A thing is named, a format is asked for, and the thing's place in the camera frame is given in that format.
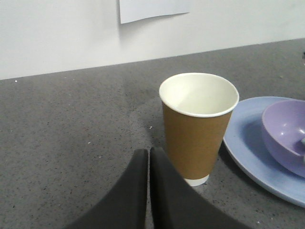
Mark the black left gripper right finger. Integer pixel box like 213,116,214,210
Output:
150,147,248,229

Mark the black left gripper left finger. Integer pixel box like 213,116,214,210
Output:
66,149,148,229

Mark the brown paper cup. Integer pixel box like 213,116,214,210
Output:
159,73,239,187

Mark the purple bowl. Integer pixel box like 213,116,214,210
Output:
262,100,305,177

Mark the light blue plate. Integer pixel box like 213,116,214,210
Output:
224,96,305,207

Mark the white paper sheet on wall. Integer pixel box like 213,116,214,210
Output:
119,0,192,24

